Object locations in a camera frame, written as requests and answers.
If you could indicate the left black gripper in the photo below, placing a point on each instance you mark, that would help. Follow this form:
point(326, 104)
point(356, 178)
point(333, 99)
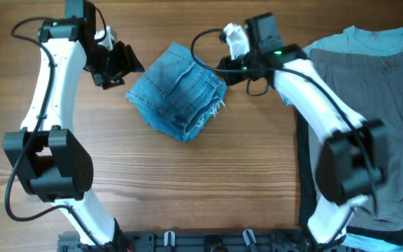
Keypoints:
point(126, 57)

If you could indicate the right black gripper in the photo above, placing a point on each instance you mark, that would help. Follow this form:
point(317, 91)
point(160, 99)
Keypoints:
point(227, 60)

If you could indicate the light blue denim jeans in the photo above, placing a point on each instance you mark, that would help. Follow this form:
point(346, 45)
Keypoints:
point(177, 96)

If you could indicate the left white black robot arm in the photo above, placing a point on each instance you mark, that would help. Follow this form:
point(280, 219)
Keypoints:
point(46, 157)

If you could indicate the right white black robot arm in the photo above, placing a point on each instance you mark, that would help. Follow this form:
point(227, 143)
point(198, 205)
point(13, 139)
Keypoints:
point(351, 163)

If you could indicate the grey shorts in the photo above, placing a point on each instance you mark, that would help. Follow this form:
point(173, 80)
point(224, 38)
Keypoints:
point(372, 86)

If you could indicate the black garment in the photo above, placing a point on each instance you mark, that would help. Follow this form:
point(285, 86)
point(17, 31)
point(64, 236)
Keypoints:
point(309, 194)

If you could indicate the light blue t-shirt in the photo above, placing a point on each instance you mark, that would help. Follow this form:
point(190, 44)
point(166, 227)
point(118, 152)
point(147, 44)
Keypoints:
point(375, 43)

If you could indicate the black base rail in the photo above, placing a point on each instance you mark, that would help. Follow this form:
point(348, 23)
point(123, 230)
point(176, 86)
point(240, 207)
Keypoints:
point(277, 240)

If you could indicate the left white rail clip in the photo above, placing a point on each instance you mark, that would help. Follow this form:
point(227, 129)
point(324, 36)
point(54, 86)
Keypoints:
point(169, 239)

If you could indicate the white rail clip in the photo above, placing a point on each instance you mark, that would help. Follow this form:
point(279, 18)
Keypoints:
point(249, 237)
point(169, 239)

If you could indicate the right white rail clip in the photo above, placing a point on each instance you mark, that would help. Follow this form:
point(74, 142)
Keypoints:
point(249, 237)

